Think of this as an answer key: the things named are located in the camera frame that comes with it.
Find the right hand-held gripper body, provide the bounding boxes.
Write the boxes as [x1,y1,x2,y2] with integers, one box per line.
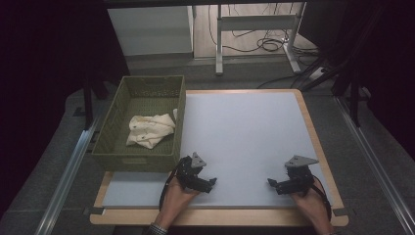
[284,155,320,197]

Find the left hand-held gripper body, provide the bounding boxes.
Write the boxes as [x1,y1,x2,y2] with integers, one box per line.
[175,152,208,191]

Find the cream printed cloth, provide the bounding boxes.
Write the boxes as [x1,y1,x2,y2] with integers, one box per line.
[125,108,179,150]

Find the green plastic basket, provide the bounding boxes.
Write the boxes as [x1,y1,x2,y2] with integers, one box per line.
[91,75,187,173]

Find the person's left hand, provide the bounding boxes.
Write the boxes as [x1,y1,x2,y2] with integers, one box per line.
[155,177,201,229]

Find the person's right hand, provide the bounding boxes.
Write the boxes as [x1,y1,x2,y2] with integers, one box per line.
[290,180,334,234]

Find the light grey table mat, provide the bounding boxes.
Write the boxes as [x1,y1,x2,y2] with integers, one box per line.
[102,91,334,210]

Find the black metal stand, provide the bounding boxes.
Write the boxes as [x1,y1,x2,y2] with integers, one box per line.
[81,72,112,131]
[299,0,388,129]

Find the white cabinet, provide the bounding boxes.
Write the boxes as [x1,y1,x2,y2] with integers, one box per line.
[107,5,195,57]

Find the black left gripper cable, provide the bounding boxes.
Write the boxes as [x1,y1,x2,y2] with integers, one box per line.
[159,160,184,211]

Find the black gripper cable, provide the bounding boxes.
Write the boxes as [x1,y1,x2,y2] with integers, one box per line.
[311,175,333,220]
[159,160,184,211]

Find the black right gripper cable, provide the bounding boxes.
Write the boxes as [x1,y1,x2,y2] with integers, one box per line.
[311,175,333,220]

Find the aluminium floor rail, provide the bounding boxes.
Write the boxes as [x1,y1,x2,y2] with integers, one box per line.
[33,121,101,235]
[335,96,415,231]

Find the black floor cables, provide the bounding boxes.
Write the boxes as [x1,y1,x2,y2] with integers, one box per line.
[207,3,320,56]

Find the white desk frame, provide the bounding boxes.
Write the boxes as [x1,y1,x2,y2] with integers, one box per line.
[214,2,307,76]

